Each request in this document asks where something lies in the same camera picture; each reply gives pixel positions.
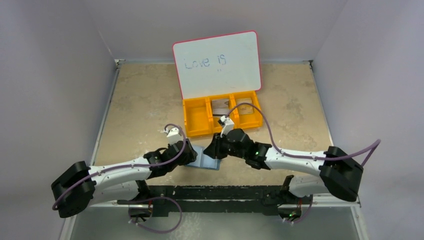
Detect blue leather card holder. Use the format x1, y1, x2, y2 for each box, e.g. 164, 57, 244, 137
185, 145, 221, 171

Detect white VIP card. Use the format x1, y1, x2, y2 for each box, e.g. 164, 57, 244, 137
212, 109, 228, 118

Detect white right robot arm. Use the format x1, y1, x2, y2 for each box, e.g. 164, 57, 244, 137
203, 128, 364, 202

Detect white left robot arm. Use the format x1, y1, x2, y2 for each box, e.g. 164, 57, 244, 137
51, 139, 198, 218

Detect cards in right bin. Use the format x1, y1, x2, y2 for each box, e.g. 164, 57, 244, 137
235, 97, 254, 115

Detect yellow middle bin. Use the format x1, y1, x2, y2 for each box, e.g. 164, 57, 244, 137
209, 94, 234, 133

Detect yellow bin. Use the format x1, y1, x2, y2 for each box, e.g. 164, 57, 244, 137
182, 97, 213, 138
233, 91, 263, 130
209, 94, 234, 133

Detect yellow right bin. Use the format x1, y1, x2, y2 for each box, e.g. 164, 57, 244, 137
233, 91, 263, 130

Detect yellow left bin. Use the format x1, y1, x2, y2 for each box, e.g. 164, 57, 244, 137
182, 97, 213, 138

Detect pink framed whiteboard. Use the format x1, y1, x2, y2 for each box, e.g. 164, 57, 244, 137
172, 30, 262, 99

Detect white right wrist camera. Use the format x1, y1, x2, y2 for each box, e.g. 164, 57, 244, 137
218, 115, 235, 138

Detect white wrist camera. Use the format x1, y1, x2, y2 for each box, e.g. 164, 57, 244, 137
164, 127, 184, 145
218, 115, 235, 138

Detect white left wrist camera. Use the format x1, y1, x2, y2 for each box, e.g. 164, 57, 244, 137
164, 127, 184, 145

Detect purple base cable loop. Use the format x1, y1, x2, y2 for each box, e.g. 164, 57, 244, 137
128, 196, 183, 234

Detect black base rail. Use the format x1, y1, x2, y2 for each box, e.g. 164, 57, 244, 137
117, 183, 314, 220

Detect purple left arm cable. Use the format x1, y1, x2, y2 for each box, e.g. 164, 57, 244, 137
51, 123, 187, 211

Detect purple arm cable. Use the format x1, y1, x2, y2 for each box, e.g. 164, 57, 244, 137
225, 102, 382, 168
51, 123, 187, 211

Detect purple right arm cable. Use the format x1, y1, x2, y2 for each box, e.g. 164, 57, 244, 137
225, 102, 382, 168

